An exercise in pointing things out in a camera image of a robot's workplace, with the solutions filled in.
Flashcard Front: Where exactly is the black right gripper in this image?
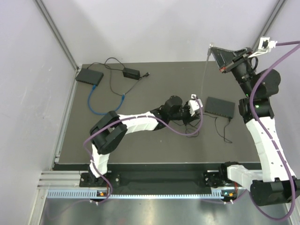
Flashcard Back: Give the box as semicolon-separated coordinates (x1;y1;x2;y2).
210;47;255;98

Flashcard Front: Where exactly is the grey ethernet cable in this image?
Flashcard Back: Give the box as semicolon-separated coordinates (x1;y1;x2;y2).
200;42;215;99

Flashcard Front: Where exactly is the black adapter cord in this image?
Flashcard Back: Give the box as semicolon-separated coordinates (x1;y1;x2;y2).
86;57;150;96
184;114;234;143

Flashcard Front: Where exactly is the black network switch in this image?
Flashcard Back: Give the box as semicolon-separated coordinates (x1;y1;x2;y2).
205;97;235;119
75;68;104;86

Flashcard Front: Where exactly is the blue ethernet cable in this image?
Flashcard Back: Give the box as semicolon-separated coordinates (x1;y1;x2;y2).
87;85;126;116

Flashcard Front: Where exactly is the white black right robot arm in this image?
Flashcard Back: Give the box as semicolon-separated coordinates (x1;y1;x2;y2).
210;47;300;206

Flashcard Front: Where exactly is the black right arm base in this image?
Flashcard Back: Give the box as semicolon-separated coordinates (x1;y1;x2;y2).
203;171;247;188

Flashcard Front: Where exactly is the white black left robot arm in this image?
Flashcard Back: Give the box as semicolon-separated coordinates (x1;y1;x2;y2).
84;94;203;186

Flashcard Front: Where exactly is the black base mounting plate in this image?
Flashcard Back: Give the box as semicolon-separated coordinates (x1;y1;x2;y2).
79;170;247;188

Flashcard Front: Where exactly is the black left power adapter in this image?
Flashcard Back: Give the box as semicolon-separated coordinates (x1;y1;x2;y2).
122;67;141;80

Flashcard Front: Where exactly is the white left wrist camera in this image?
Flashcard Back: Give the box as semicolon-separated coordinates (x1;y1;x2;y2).
187;94;203;116

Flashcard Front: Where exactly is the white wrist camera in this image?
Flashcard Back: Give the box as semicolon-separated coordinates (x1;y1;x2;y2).
249;37;278;58
187;94;203;116

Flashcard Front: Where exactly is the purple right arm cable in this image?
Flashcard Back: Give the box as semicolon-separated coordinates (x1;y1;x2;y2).
231;40;300;222

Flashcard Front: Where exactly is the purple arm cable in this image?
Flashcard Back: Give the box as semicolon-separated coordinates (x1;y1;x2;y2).
83;94;204;204
231;40;300;222

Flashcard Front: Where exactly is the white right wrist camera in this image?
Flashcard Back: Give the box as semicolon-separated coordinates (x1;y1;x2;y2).
249;37;278;58

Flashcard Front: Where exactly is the aluminium right corner post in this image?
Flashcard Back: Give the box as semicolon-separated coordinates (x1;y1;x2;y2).
247;0;287;50

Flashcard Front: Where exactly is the aluminium corner post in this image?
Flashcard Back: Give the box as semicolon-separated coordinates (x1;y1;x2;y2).
247;0;287;50
33;0;79;71

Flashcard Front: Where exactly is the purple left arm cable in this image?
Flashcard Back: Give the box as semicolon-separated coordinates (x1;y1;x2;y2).
83;94;204;204

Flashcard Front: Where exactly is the grey slotted cable duct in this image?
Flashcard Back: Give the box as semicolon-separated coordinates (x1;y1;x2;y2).
47;189;234;199

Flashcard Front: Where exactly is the aluminium frame rail front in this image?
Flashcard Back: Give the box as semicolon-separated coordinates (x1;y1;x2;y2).
38;169;263;189

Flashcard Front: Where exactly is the aluminium left corner post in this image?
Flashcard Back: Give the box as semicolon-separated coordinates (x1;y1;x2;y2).
33;0;79;71

